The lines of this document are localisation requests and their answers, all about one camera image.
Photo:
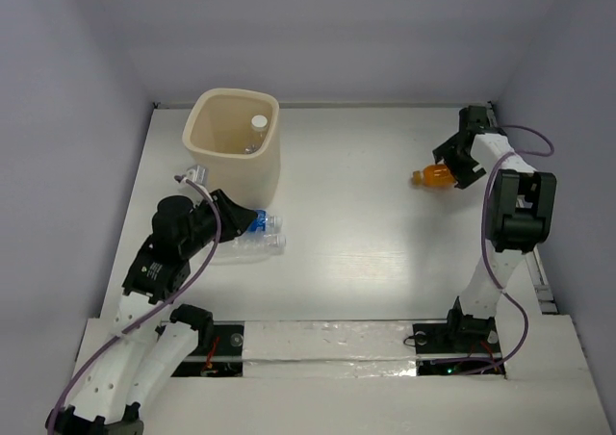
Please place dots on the beige plastic waste bin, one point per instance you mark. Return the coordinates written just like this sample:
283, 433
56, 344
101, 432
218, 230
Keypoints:
216, 134

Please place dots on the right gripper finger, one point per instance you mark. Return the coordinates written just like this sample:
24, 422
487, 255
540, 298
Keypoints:
465, 170
453, 153

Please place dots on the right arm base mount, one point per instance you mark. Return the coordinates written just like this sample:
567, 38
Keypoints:
439, 355

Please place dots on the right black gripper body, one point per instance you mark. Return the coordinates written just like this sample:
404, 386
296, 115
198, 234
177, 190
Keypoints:
468, 157

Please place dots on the square clear bottle white cap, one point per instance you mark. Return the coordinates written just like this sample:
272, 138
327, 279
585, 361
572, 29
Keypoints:
258, 131

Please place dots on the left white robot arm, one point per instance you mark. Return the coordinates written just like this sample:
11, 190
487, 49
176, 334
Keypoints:
152, 333

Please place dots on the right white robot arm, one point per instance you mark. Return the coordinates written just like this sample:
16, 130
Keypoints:
464, 319

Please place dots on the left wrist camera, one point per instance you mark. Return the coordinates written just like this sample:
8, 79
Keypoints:
197, 174

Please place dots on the clear plastic bottle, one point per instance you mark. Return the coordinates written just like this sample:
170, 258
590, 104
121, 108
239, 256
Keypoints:
250, 249

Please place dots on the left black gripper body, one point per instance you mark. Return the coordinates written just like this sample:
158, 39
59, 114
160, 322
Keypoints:
219, 214

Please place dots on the orange drink bottle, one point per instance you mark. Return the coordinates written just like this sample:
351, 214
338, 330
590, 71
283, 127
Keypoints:
436, 176

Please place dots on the clear bottle blue label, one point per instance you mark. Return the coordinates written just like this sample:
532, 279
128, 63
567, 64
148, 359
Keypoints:
266, 223

